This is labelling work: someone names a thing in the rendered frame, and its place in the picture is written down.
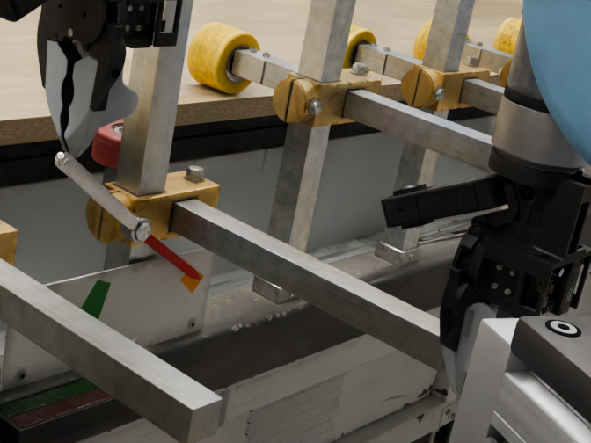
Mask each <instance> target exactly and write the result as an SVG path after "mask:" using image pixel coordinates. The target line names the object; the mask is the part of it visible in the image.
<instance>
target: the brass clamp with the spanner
mask: <svg viewBox="0 0 591 443"><path fill-rule="evenodd" d="M185 175H186V171H178V172H173V173H167V178H166V184H165V190H164V192H156V193H151V194H146V195H141V196H138V195H136V194H134V193H132V192H130V191H128V190H126V189H124V188H122V187H120V186H118V185H116V184H115V182H110V183H105V184H104V187H105V188H106V189H107V190H108V191H109V192H110V193H111V194H113V195H114V196H115V197H116V198H117V199H118V200H119V201H120V202H121V203H122V204H123V205H124V206H125V207H126V208H127V209H128V210H129V211H130V213H137V214H139V215H142V216H144V217H146V218H147V219H149V220H150V222H151V225H152V229H151V232H150V233H151V235H153V236H154V237H155V238H156V239H158V240H159V241H161V240H165V239H169V238H173V237H177V236H180V235H178V234H177V233H175V232H173V231H171V219H172V213H173V208H174V203H175V202H180V201H185V200H194V199H196V200H199V201H201V202H203V203H205V204H207V205H209V206H211V207H213V208H215V209H216V208H217V202H218V197H219V192H220V186H219V185H218V184H216V183H214V182H212V181H210V180H208V179H204V181H203V182H200V183H197V182H191V181H188V180H186V179H185ZM85 214H86V221H87V225H88V228H89V230H90V232H91V233H92V235H93V236H94V237H95V238H96V239H97V240H98V241H100V242H101V243H112V242H117V241H121V242H123V243H124V244H126V245H128V246H130V247H133V246H136V245H141V244H145V242H142V243H134V242H132V241H130V240H128V239H127V238H126V237H124V236H123V235H122V234H121V232H120V225H121V222H119V221H118V220H117V219H115V218H114V217H113V216H112V215H110V214H109V213H108V212H107V211H106V210H105V209H104V208H103V207H102V206H100V204H99V203H98V202H96V201H95V200H94V199H93V198H92V197H90V199H89V201H88V203H87V207H86V213H85Z"/></svg>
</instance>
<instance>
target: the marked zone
mask: <svg viewBox="0 0 591 443"><path fill-rule="evenodd" d="M110 284H111V282H104V281H102V280H97V282H96V284H95V285H94V287H93V289H92V290H91V292H90V294H89V295H88V297H87V299H86V300H85V302H84V304H83V306H82V308H81V309H82V310H83V311H85V312H86V313H88V314H89V315H91V316H93V317H95V318H96V319H99V316H100V313H101V310H102V308H103V305H104V302H105V299H106V295H107V292H108V289H109V287H110Z"/></svg>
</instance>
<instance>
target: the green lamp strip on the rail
mask: <svg viewBox="0 0 591 443"><path fill-rule="evenodd" d="M98 388H99V387H98V386H97V385H95V384H94V383H92V382H91V381H89V380H87V379H85V380H82V381H78V382H74V383H71V384H69V385H66V386H63V387H60V388H58V389H53V390H50V391H47V392H44V393H41V394H38V395H36V396H31V397H28V398H26V399H23V400H19V401H16V402H14V403H9V404H6V405H5V406H4V407H0V411H1V412H2V413H3V414H4V415H5V416H6V417H8V418H11V417H14V416H17V415H19V414H22V413H25V412H28V411H30V410H35V409H38V408H40V407H43V406H46V405H49V404H51V403H56V402H59V401H61V400H64V399H67V398H70V397H72V396H77V395H80V394H83V393H85V392H88V391H91V390H94V389H98Z"/></svg>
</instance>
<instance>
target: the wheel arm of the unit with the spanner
mask: <svg viewBox="0 0 591 443"><path fill-rule="evenodd" d="M116 174H117V172H116V171H115V170H111V169H108V168H105V169H104V175H103V181H102V185H104V184H105V183H110V182H115V180H116ZM171 231H173V232H175V233H177V234H178V235H180V236H183V237H184V238H186V239H188V240H190V241H192V242H194V243H196V244H198V245H199V246H201V247H203V248H205V249H207V250H209V251H211V252H213V253H215V254H216V255H218V256H220V257H222V258H225V259H227V260H228V261H230V262H231V263H233V264H235V265H238V266H240V267H242V268H244V269H245V270H246V271H248V272H251V273H253V274H255V275H257V276H259V277H260V278H261V279H263V280H266V281H268V282H270V283H272V284H274V285H276V286H277V287H279V288H281V289H283V290H285V291H287V292H289V293H291V294H293V295H294V296H296V297H298V298H300V299H302V300H304V301H306V302H308V303H310V304H311V305H313V306H315V307H317V308H319V309H322V310H323V311H325V312H327V313H328V314H330V315H332V316H335V317H337V318H338V319H340V320H342V321H344V322H345V323H348V324H350V325H352V326H354V327H355V328H357V329H359V330H361V331H363V332H365V333H367V334H369V335H370V336H372V337H374V338H377V339H378V340H380V341H382V342H384V343H385V344H387V345H390V346H392V347H394V348H395V349H397V350H399V351H401V352H403V353H405V354H407V355H409V356H411V357H412V358H414V359H416V360H418V361H420V362H422V363H424V364H426V365H428V366H429V367H431V368H433V369H435V370H437V371H440V370H442V369H444V368H446V367H445V364H444V359H443V355H442V347H441V343H440V319H438V318H436V317H434V316H431V315H429V314H428V313H426V312H424V311H422V310H420V309H417V308H415V307H414V306H412V305H410V304H408V303H406V302H404V301H401V300H399V299H398V298H396V297H393V296H391V295H389V294H386V293H385V292H383V291H381V290H379V289H377V288H375V287H372V286H371V285H369V284H367V283H365V282H363V281H361V280H358V279H356V278H355V277H353V276H351V275H349V274H347V273H345V272H342V271H341V270H339V269H337V268H335V267H333V266H331V265H328V264H326V263H324V262H322V261H320V260H318V259H316V258H314V257H312V256H310V255H308V254H306V253H304V252H302V251H300V250H298V249H296V248H294V247H292V246H290V245H288V244H286V243H284V242H282V241H280V240H278V239H276V238H274V237H272V236H270V235H268V234H266V233H264V232H261V231H259V230H257V229H255V228H253V227H251V226H249V225H247V224H245V223H243V222H241V221H239V220H237V219H235V218H233V217H231V216H229V215H227V214H225V213H223V212H221V211H219V210H217V209H215V208H213V207H211V206H209V205H207V204H205V203H203V202H201V201H199V200H196V199H194V200H185V201H180V202H175V203H174V208H173V213H172V219H171Z"/></svg>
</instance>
